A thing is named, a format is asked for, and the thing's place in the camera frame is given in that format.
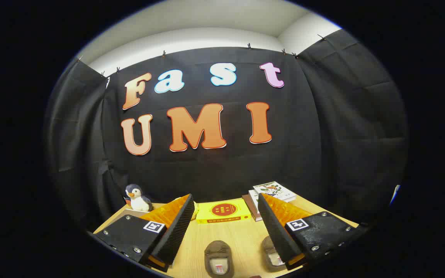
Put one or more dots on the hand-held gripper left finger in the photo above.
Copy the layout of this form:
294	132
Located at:
180	227

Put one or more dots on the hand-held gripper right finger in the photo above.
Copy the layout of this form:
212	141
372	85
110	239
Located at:
274	227

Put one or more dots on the brown fuzzy shoe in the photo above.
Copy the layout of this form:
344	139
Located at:
270	256
218	258

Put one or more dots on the yellow round plush bun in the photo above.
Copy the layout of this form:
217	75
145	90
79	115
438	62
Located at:
196	211

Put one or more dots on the white floral cover book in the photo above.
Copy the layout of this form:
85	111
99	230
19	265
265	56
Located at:
274	190

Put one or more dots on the white book with green print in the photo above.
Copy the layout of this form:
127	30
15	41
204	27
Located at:
252	197

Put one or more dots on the yellow book with red circle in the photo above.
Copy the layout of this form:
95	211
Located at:
222	211

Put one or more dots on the penguin plush toy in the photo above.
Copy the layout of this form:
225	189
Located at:
139	200

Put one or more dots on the black backdrop cloth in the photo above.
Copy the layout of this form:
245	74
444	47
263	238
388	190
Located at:
214	170

